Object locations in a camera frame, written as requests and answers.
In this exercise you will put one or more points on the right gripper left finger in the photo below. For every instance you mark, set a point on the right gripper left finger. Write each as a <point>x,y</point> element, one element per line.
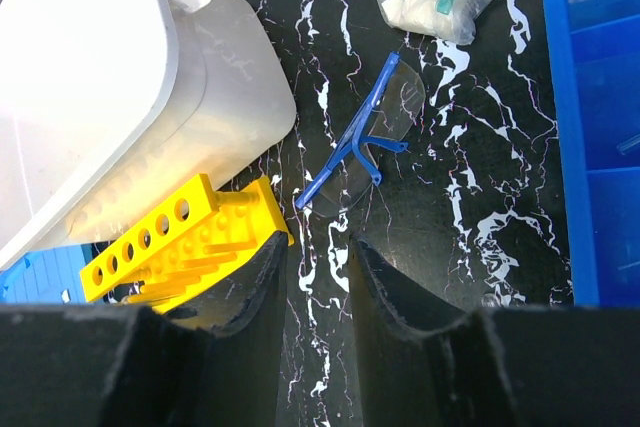
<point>104,365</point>

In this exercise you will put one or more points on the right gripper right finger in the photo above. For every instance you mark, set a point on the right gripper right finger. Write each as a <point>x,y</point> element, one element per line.
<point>423,362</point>

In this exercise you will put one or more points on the light blue plastic lid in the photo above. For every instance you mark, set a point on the light blue plastic lid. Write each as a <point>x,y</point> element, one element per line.
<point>49,276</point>

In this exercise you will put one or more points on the clear test tube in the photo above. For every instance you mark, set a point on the clear test tube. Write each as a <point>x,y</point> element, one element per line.
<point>629,146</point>

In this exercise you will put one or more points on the blue safety glasses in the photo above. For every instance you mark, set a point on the blue safety glasses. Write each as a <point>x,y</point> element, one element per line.
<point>380,124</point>

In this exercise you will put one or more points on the yellow test tube rack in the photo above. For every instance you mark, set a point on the yellow test tube rack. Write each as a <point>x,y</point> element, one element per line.
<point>188,243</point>

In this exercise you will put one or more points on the white plastic tub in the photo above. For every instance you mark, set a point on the white plastic tub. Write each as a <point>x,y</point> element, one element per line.
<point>108,106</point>

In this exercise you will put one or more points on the dark blue divided tray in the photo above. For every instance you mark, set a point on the dark blue divided tray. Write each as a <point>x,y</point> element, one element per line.
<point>594,59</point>

